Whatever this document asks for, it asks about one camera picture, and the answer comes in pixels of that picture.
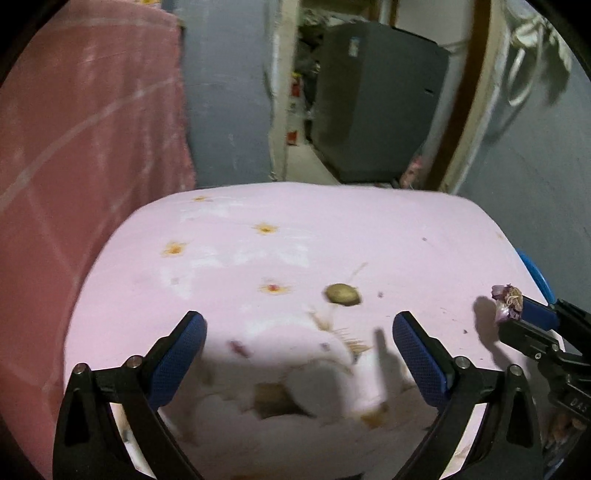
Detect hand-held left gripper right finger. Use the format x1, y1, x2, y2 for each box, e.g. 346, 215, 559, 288
392, 310, 546, 480

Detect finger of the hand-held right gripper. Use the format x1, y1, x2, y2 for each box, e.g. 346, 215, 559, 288
499, 319, 562, 365
522, 295, 573, 331

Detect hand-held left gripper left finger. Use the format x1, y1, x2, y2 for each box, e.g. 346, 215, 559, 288
53, 310, 208, 480

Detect purple garlic peel scrap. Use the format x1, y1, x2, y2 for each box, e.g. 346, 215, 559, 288
490, 284, 525, 323

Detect small olive-coloured food scrap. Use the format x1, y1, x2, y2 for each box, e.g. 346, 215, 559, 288
325, 284, 362, 306

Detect person's right hand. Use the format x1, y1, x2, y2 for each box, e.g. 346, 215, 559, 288
549, 412, 585, 445

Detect pink printed tablecloth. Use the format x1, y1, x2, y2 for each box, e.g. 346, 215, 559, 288
62, 182, 561, 480

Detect pink checked hanging cloth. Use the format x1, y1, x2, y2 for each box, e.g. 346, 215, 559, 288
0, 0, 197, 480

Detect white hanging gloves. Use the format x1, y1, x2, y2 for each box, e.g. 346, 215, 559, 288
512, 18, 573, 100

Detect grey cabinet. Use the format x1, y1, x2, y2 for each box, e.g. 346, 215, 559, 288
310, 23, 450, 183

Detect wooden door frame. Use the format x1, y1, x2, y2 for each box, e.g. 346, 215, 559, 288
268, 0, 513, 195

